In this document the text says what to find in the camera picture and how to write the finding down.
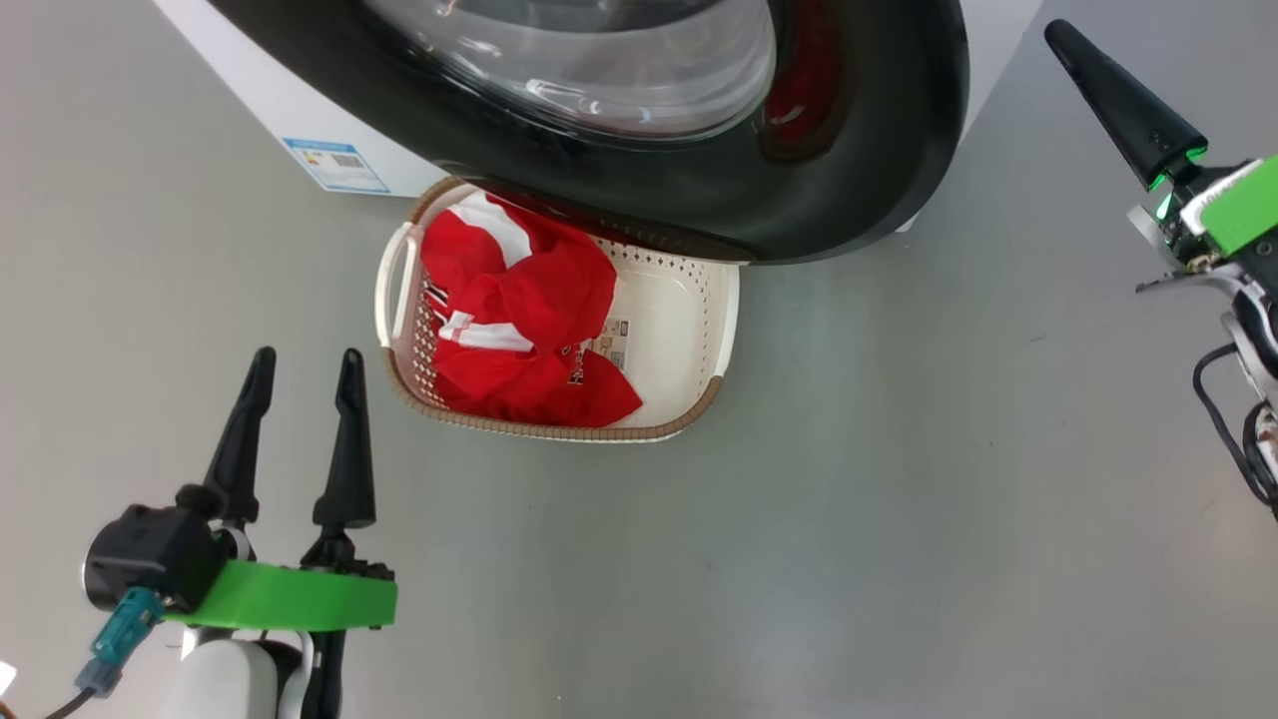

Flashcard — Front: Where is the cream perforated laundry basket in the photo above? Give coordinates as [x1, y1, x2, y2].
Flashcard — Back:
[374, 178, 742, 443]

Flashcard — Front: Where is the teal left camera connector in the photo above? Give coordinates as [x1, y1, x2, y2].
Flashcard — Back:
[75, 586, 166, 695]

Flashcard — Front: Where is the black round glass washer door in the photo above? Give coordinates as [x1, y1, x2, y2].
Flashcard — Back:
[205, 0, 971, 266]

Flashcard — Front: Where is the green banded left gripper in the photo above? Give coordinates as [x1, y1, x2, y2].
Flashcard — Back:
[165, 347, 398, 632]

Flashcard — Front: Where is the blue energy label sticker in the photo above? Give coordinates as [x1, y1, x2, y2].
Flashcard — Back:
[282, 137, 390, 195]

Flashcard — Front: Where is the white front-load washing machine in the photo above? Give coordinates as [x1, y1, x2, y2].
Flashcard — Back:
[150, 0, 1044, 236]

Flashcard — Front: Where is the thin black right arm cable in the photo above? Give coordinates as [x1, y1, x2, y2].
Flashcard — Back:
[1193, 343, 1278, 520]

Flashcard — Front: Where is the red white striped jersey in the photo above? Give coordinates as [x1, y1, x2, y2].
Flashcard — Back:
[419, 190, 618, 346]

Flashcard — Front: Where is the paper basket product label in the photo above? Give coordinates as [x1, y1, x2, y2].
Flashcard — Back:
[589, 318, 632, 372]

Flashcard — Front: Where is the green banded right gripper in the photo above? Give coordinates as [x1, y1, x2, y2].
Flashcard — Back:
[1043, 18, 1278, 301]

